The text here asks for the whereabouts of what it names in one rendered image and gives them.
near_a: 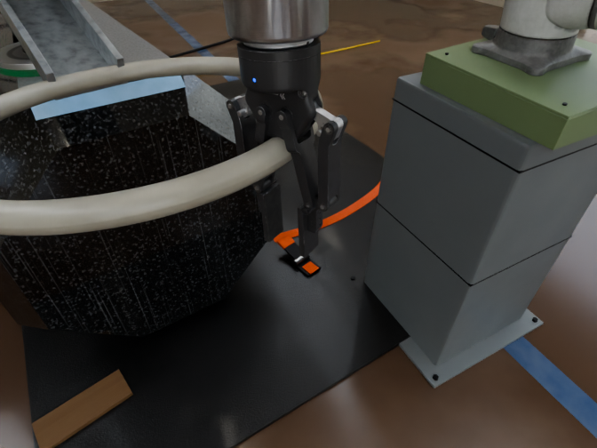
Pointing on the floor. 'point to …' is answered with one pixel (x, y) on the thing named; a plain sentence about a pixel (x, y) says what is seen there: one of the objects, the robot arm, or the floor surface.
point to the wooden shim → (81, 411)
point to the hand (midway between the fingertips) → (290, 221)
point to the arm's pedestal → (468, 227)
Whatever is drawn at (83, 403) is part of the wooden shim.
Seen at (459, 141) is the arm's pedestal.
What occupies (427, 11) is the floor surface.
